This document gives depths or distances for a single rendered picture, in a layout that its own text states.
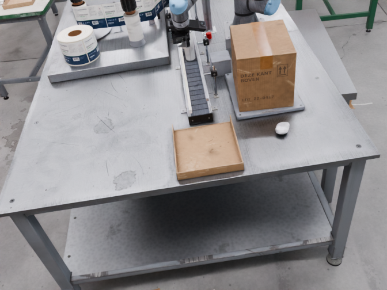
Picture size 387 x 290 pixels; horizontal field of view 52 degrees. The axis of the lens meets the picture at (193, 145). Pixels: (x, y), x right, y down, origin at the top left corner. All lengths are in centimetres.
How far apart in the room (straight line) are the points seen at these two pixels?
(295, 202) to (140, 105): 98
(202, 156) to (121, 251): 78
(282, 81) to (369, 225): 111
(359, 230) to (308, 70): 95
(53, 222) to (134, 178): 122
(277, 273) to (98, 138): 116
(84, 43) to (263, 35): 98
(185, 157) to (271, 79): 48
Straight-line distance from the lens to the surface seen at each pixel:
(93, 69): 227
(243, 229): 212
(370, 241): 243
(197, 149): 165
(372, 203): 260
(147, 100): 198
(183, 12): 174
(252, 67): 166
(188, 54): 211
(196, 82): 196
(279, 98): 178
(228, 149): 163
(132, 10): 228
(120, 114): 194
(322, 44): 232
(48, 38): 357
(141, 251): 213
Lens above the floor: 196
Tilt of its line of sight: 42 degrees down
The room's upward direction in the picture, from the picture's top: 9 degrees counter-clockwise
